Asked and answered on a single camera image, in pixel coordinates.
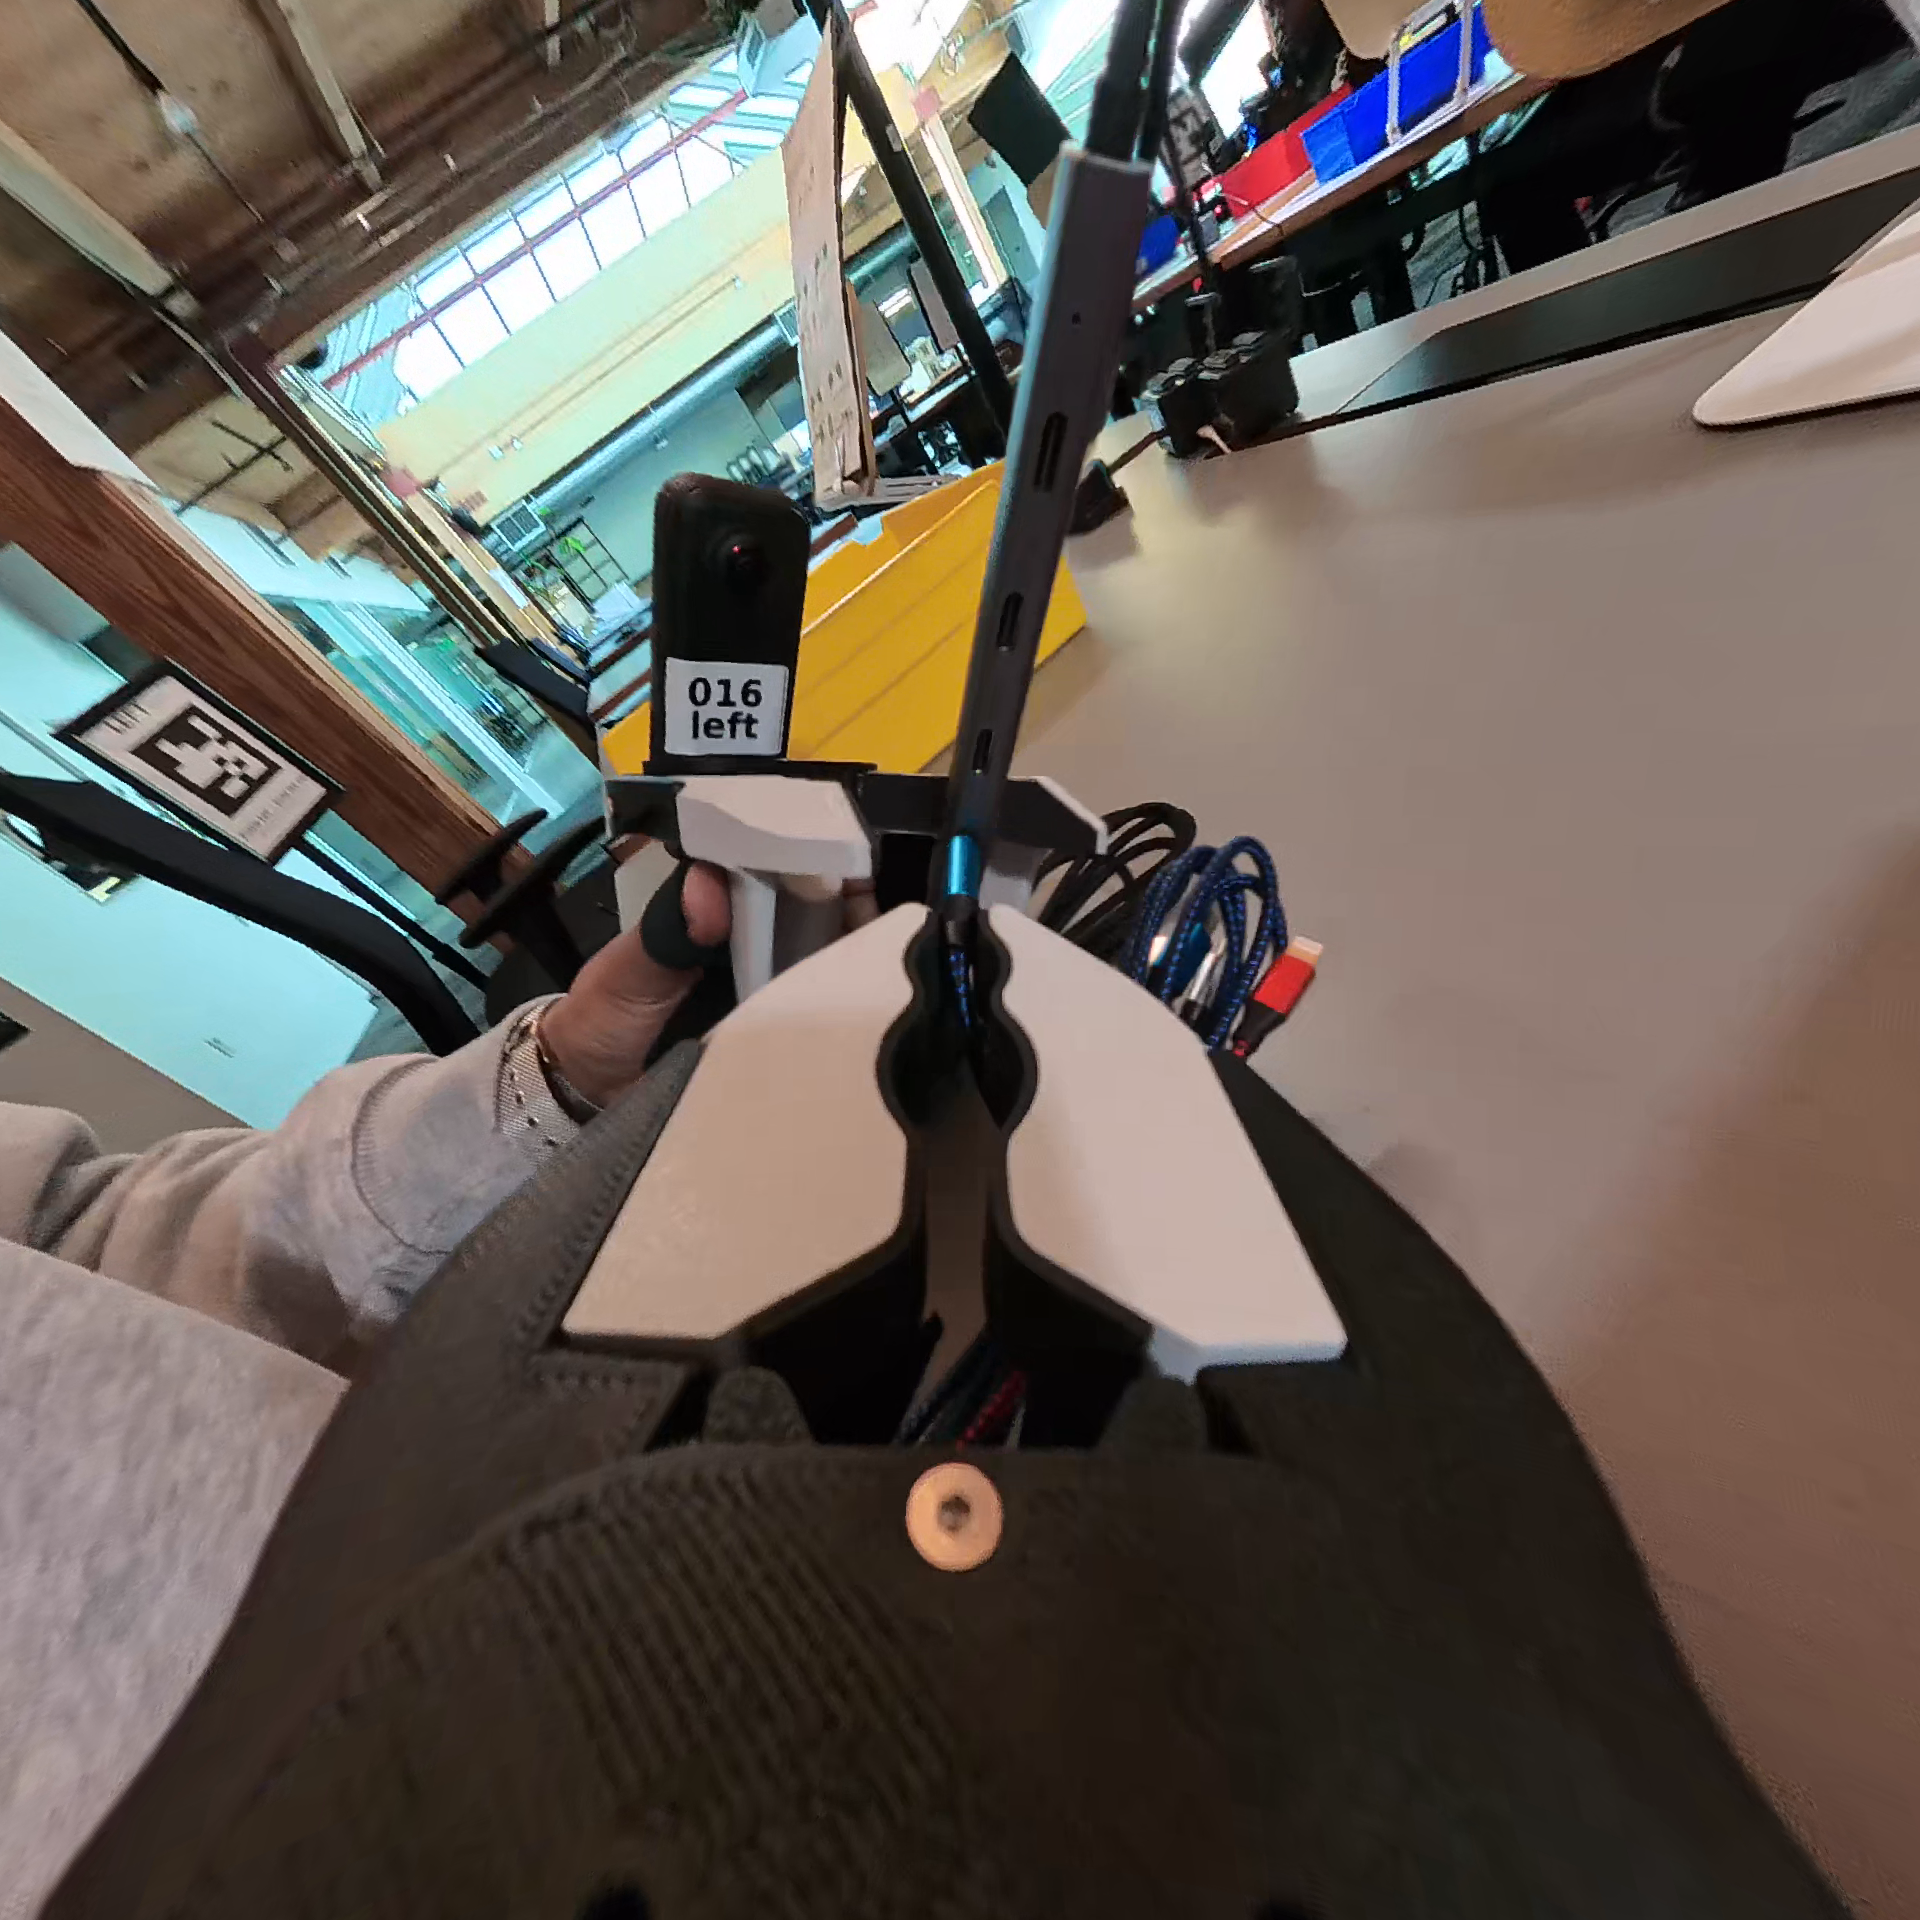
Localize black hub cable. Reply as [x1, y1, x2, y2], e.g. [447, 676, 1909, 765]
[1078, 0, 1198, 160]

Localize grey usb hub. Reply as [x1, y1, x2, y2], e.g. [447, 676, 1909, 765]
[949, 141, 1162, 904]

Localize black and white marker sign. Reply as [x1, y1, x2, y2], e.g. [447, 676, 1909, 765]
[58, 662, 346, 867]

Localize blue storage bin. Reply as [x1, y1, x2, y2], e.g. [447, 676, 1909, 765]
[1299, 0, 1504, 169]

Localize black office chair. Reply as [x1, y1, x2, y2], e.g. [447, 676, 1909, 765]
[0, 772, 619, 1057]

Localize grey desk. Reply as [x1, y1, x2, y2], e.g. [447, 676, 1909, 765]
[586, 157, 1920, 1920]

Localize person's grey sweater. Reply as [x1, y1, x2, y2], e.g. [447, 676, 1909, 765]
[0, 1240, 360, 1920]

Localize person's left hand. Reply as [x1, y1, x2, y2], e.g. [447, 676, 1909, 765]
[544, 867, 754, 1115]

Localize red storage bin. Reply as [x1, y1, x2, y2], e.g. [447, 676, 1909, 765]
[1211, 86, 1356, 214]

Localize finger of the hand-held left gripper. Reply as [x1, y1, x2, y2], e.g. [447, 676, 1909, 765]
[982, 777, 1108, 912]
[674, 775, 875, 887]

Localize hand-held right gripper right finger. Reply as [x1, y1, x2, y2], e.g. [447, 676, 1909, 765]
[982, 903, 1348, 1385]

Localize black desk mat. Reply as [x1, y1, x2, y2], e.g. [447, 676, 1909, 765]
[1288, 276, 1863, 424]

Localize black power strip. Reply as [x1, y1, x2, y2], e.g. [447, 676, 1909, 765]
[1135, 327, 1303, 462]

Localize white laptop stand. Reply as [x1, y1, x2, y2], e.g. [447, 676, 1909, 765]
[1692, 208, 1920, 431]

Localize person's left forearm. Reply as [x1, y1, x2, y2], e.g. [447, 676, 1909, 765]
[0, 996, 606, 1374]

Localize blue braided cable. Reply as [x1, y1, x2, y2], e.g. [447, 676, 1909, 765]
[900, 831, 1331, 1456]

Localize tan curved panel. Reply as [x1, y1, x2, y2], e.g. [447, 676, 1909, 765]
[1498, 0, 1920, 80]

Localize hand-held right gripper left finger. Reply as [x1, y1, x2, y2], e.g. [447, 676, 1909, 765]
[560, 901, 940, 1343]

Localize black coiled cable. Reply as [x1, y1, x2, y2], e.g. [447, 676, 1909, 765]
[1031, 799, 1202, 968]

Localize yellow plastic bin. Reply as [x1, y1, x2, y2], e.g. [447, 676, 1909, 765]
[747, 456, 1091, 777]

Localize white paper sign board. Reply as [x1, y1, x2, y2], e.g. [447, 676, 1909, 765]
[779, 16, 890, 504]

